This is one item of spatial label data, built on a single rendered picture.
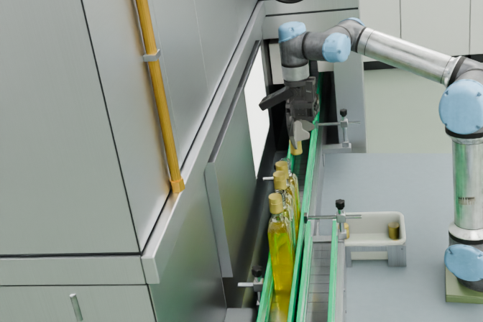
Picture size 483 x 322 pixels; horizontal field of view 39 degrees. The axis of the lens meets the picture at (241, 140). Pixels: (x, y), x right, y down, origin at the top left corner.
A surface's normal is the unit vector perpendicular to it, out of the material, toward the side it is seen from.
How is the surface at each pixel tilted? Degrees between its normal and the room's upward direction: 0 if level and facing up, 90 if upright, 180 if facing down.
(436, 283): 0
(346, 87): 90
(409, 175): 0
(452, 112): 79
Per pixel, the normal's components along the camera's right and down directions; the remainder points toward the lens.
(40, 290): -0.14, 0.45
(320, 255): -0.13, -0.89
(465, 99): -0.54, 0.29
